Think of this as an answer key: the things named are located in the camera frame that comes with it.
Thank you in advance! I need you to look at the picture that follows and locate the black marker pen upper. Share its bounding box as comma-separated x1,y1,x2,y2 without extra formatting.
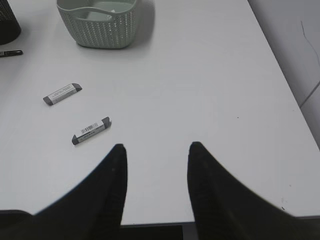
0,50,23,58

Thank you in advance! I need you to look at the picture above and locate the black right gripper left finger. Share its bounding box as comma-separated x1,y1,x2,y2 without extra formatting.
0,144,128,240

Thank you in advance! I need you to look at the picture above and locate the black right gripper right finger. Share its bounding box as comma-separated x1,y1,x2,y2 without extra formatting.
187,141,320,240

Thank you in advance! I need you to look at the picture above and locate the grey white eraser upper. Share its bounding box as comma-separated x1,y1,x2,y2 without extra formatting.
43,83,83,106

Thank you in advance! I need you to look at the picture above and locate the grey white eraser barcode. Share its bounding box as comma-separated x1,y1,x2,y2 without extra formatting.
71,117,112,146

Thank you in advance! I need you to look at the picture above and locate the black mesh pen holder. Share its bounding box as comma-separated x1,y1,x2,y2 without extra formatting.
0,0,22,45

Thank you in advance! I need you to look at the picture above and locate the pale green plastic basket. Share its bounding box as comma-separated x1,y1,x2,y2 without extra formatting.
56,0,142,49

